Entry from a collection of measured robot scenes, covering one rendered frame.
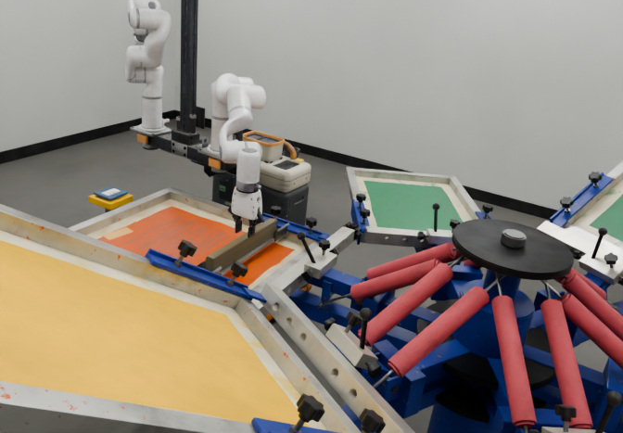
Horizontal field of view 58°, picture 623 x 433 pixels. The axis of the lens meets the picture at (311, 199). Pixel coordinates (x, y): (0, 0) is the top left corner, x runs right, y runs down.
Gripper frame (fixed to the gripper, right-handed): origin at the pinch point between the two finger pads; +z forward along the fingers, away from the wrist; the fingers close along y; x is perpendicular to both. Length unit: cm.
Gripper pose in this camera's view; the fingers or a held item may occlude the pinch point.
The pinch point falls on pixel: (245, 229)
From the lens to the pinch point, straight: 194.3
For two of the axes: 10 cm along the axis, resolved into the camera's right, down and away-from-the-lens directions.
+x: -4.8, 3.0, -8.2
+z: -1.0, 9.2, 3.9
